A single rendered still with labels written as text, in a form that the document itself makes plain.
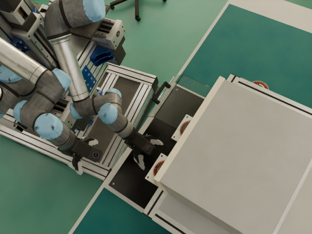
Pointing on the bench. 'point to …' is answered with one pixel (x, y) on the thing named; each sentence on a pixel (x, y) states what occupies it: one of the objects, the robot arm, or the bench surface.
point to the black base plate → (142, 198)
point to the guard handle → (160, 92)
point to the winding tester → (239, 159)
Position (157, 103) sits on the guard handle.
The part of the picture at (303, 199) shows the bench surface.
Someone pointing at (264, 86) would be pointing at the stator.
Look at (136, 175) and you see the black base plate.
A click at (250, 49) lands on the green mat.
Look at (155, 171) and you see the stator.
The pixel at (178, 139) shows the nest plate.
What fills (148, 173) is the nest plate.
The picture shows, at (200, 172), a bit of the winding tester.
